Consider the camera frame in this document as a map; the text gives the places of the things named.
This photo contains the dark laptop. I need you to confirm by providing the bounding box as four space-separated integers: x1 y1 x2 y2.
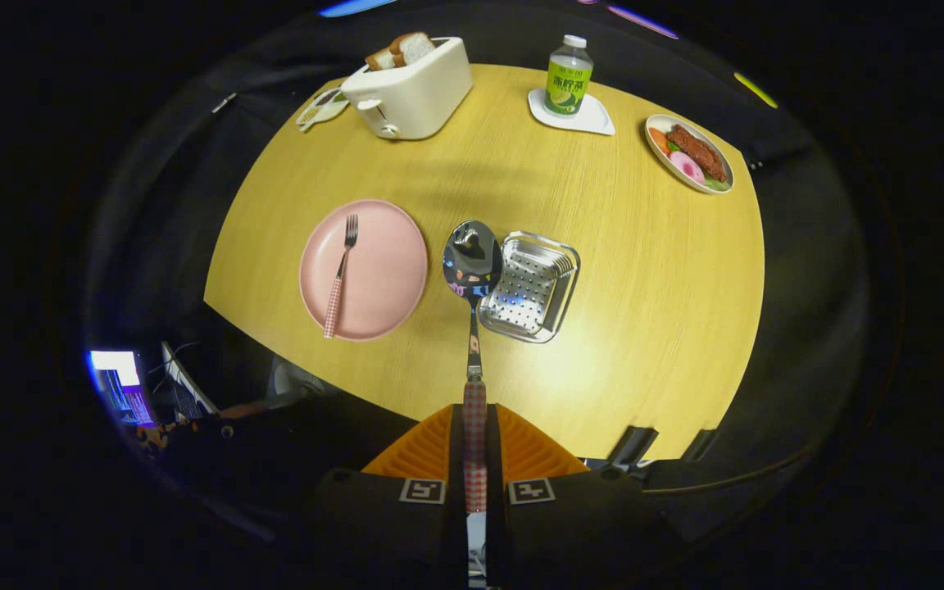
161 342 219 415

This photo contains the white toaster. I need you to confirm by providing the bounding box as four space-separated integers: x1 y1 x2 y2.
341 36 474 141

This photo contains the white food plate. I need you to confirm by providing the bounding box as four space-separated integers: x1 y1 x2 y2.
645 114 735 195

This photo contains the green tea bottle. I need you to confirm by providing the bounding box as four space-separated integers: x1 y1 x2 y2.
544 34 594 116

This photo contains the black metal bar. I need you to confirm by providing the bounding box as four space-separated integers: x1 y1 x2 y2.
681 428 719 461
607 426 660 468

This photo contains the metal drain basket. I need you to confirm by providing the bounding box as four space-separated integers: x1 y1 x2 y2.
478 231 582 344

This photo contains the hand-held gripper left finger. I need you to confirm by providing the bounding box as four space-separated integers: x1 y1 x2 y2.
312 403 467 590

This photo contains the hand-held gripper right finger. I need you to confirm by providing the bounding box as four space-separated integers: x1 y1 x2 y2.
484 403 686 590

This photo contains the lit computer monitor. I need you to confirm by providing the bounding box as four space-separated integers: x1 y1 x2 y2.
88 350 153 427

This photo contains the brown meat piece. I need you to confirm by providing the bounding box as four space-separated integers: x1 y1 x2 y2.
666 125 727 183

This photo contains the metal spoon checked handle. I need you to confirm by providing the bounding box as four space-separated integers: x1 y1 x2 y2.
442 220 504 515

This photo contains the person's dark patterned clothing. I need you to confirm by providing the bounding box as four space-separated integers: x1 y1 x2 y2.
124 393 407 533

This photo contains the pink plate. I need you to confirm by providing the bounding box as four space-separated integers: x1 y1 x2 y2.
299 199 429 342

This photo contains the white divided condiment dish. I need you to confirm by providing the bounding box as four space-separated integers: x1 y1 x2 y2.
296 87 350 132

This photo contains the metal fork checked handle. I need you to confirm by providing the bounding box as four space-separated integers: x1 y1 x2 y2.
323 214 359 340

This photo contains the pink and white food slice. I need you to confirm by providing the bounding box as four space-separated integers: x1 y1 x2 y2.
669 151 706 186

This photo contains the white coaster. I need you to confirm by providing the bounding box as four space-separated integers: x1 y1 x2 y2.
528 88 616 137

